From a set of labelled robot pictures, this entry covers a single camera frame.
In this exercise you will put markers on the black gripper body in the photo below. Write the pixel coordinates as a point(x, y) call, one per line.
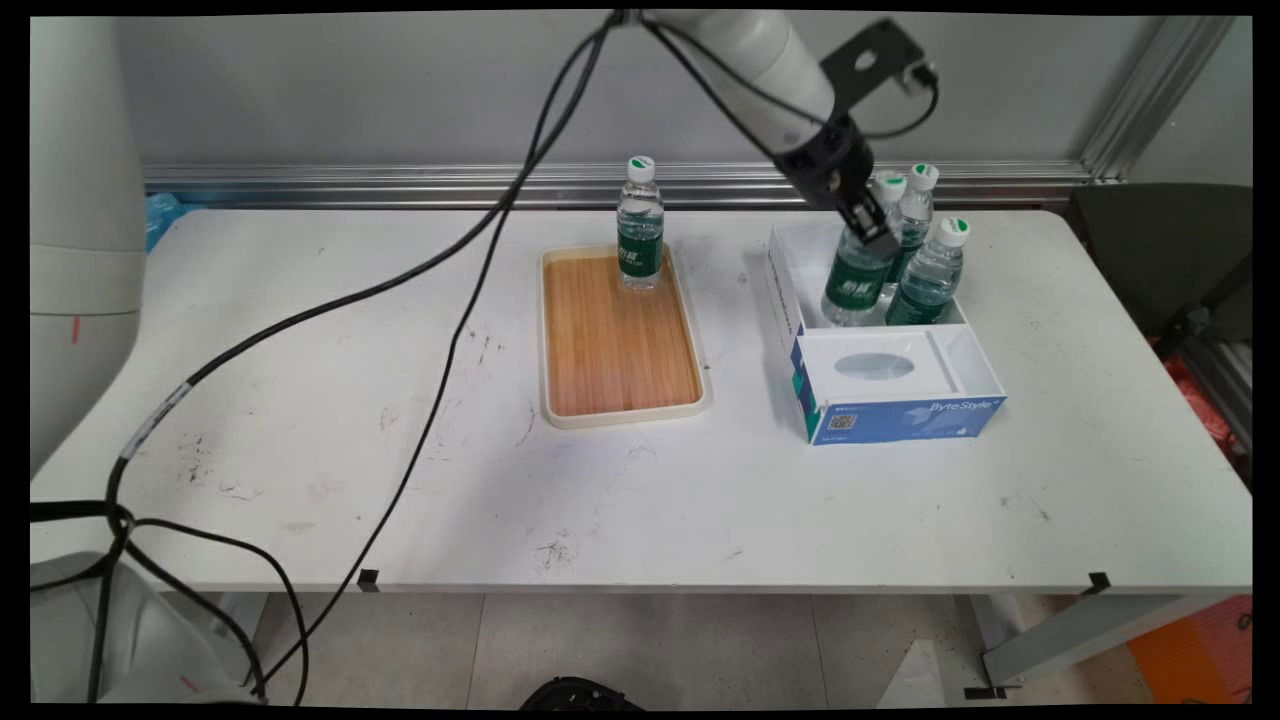
point(825, 160)

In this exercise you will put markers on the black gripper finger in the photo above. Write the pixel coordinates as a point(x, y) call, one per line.
point(880, 204)
point(872, 228)

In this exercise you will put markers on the water bottle green label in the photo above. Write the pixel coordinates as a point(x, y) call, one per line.
point(915, 215)
point(850, 285)
point(930, 285)
point(640, 250)

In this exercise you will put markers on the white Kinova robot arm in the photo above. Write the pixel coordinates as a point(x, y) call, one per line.
point(770, 60)

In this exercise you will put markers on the white and blue cardboard box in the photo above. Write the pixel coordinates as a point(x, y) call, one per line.
point(900, 420)

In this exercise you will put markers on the wooden tray cream rim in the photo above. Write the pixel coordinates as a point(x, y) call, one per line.
point(615, 340)

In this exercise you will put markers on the red bag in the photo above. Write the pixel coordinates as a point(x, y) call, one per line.
point(1205, 405)

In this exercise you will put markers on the black tape strip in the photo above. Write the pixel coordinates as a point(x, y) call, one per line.
point(369, 580)
point(1100, 583)

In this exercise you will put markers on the grey table leg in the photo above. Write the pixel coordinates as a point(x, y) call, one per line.
point(1080, 630)

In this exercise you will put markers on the orange box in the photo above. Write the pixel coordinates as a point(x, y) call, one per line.
point(1200, 650)

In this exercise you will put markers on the black round floor object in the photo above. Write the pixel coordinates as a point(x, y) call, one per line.
point(580, 695)

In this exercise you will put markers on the shrink-wrapped blue water bottle pack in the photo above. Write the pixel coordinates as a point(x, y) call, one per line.
point(162, 215)

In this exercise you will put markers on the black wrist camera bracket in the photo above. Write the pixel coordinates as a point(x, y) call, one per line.
point(870, 60)

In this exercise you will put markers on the slanted aluminium frame post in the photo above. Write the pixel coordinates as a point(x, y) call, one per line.
point(1150, 100)

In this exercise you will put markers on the aluminium frame beam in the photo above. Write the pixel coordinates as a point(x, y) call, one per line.
point(1225, 385)

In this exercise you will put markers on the horizontal aluminium rail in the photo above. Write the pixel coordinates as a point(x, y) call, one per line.
point(400, 185)

